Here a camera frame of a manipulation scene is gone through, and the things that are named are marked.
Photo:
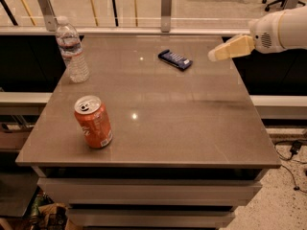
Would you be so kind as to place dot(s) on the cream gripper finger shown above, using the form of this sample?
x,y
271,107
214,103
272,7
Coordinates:
x,y
238,46

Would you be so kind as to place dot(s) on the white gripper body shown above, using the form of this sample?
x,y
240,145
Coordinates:
x,y
264,35

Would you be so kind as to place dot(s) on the blue rxbar blueberry bar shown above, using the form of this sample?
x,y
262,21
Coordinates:
x,y
181,63

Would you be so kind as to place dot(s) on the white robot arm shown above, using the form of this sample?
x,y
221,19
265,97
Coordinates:
x,y
293,29

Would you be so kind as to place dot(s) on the clear plastic water bottle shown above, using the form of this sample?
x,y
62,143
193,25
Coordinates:
x,y
71,50

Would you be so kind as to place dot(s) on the orange soda can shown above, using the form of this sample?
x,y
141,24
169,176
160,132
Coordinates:
x,y
92,116

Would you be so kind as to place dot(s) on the lower grey drawer front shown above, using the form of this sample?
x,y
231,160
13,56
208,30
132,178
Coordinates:
x,y
150,218

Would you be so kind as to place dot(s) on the grey drawer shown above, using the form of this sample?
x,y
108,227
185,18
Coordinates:
x,y
71,191
150,218

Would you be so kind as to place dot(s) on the upper grey drawer front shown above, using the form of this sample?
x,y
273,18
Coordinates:
x,y
71,191

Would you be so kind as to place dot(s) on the middle metal railing post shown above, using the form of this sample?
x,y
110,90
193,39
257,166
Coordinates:
x,y
166,9

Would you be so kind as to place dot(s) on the black power adapter with cable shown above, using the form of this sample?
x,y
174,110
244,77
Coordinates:
x,y
294,150

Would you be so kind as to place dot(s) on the left metal railing post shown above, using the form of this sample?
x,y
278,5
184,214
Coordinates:
x,y
48,15

